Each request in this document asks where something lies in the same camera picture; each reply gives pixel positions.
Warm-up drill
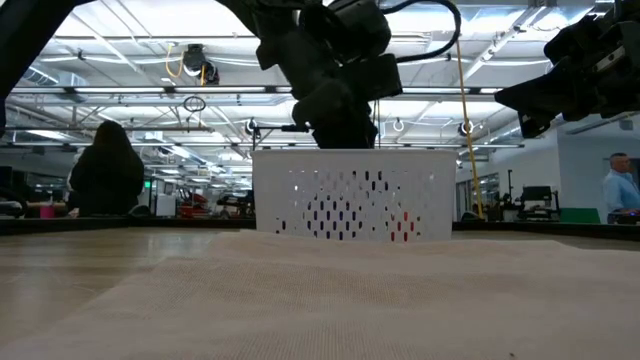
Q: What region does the black bar rig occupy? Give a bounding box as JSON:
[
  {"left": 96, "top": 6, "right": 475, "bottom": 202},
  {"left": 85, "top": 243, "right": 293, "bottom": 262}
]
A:
[{"left": 244, "top": 118, "right": 314, "bottom": 151}]

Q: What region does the black ceiling cable reel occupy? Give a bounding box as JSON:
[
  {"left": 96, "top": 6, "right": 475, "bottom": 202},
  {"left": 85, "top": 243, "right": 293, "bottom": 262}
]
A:
[{"left": 181, "top": 43, "right": 221, "bottom": 86}]

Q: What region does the red equipment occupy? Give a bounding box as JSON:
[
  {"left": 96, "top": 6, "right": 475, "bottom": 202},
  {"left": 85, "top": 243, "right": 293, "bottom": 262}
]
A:
[{"left": 177, "top": 192, "right": 211, "bottom": 219}]

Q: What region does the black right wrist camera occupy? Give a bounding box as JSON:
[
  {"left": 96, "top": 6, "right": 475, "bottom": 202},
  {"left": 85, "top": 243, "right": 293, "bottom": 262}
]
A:
[{"left": 543, "top": 13, "right": 609, "bottom": 66}]

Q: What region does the green board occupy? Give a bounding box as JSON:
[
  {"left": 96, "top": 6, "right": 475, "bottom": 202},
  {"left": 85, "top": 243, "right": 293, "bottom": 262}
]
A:
[{"left": 558, "top": 207, "right": 602, "bottom": 225}]

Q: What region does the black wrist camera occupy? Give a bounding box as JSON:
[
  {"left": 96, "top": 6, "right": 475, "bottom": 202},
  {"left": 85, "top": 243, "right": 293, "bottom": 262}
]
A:
[
  {"left": 543, "top": 13, "right": 609, "bottom": 66},
  {"left": 347, "top": 52, "right": 404, "bottom": 102}
]

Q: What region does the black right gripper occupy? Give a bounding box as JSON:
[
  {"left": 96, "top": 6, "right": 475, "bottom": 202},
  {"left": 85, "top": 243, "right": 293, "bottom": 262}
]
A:
[{"left": 494, "top": 22, "right": 640, "bottom": 140}]

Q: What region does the black aluminium table frame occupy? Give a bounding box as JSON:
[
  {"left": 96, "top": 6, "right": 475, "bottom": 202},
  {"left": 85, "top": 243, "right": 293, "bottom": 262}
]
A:
[{"left": 0, "top": 215, "right": 640, "bottom": 242}]

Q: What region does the red strawberry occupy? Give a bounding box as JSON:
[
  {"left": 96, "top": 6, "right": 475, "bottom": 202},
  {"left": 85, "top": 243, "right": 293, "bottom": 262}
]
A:
[{"left": 388, "top": 210, "right": 422, "bottom": 242}]

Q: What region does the person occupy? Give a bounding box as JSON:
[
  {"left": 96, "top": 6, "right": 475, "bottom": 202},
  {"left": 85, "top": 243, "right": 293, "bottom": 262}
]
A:
[
  {"left": 68, "top": 119, "right": 146, "bottom": 219},
  {"left": 601, "top": 152, "right": 640, "bottom": 225}
]

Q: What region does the black workstation machine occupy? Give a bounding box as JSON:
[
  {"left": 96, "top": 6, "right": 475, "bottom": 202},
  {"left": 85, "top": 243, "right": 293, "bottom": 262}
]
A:
[{"left": 499, "top": 169, "right": 562, "bottom": 222}]

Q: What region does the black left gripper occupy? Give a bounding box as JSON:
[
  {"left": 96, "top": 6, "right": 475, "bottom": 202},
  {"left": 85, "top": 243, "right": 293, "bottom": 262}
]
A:
[{"left": 279, "top": 49, "right": 379, "bottom": 150}]

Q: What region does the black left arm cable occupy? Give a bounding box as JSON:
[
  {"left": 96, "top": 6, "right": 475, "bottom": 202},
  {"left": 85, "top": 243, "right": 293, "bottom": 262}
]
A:
[{"left": 379, "top": 0, "right": 462, "bottom": 65}]

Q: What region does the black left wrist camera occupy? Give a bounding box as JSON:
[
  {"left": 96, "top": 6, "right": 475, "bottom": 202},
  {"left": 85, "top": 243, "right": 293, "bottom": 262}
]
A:
[{"left": 347, "top": 52, "right": 404, "bottom": 102}]

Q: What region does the white cabinet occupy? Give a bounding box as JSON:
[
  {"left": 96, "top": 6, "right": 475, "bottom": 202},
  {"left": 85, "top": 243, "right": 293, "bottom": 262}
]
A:
[{"left": 154, "top": 192, "right": 177, "bottom": 217}]

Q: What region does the white perforated plastic basket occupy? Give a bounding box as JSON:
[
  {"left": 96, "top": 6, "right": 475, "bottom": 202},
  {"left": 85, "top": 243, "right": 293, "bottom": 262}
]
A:
[{"left": 251, "top": 148, "right": 459, "bottom": 244}]

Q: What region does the yellow cable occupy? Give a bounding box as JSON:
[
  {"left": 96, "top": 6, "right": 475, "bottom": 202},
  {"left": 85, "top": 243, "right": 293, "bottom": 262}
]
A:
[{"left": 453, "top": 39, "right": 485, "bottom": 220}]

